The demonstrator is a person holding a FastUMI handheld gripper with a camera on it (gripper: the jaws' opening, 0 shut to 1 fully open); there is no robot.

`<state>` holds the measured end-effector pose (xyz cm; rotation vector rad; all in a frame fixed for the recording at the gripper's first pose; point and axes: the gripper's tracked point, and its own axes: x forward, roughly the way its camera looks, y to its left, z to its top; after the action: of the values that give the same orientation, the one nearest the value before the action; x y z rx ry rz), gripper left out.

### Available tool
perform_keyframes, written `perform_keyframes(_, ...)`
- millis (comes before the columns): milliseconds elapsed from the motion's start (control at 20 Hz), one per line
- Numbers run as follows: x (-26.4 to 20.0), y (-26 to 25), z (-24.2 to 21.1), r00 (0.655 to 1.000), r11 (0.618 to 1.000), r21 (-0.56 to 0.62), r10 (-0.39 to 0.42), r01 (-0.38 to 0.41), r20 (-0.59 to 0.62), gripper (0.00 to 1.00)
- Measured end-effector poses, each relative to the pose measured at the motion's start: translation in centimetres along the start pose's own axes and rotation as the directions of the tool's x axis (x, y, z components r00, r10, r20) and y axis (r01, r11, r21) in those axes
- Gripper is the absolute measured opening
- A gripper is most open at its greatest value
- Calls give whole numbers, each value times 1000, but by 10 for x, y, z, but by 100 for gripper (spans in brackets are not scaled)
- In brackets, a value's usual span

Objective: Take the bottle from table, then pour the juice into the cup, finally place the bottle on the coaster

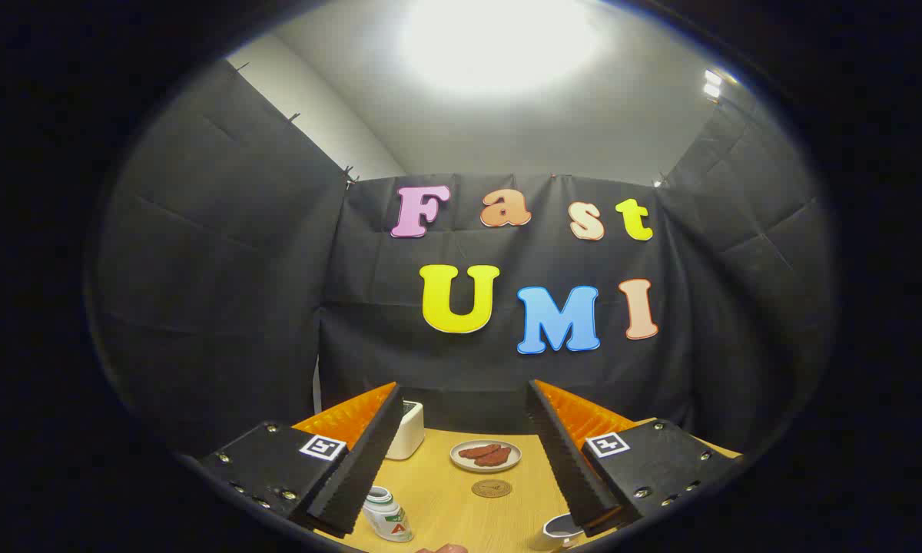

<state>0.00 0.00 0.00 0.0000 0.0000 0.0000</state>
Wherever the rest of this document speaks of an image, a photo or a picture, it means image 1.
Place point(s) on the wooden table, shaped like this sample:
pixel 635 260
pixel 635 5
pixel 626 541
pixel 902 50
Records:
pixel 461 518

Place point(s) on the white toaster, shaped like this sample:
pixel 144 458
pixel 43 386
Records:
pixel 406 434

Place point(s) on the white plate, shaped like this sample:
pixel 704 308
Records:
pixel 465 463

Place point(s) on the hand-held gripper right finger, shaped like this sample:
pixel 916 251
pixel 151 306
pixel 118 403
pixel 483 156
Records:
pixel 572 468

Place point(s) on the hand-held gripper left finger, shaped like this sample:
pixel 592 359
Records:
pixel 353 476

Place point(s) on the red meat slice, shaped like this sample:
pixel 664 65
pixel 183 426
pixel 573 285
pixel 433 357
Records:
pixel 495 458
pixel 478 451

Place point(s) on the round brown coaster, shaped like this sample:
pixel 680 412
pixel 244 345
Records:
pixel 492 488

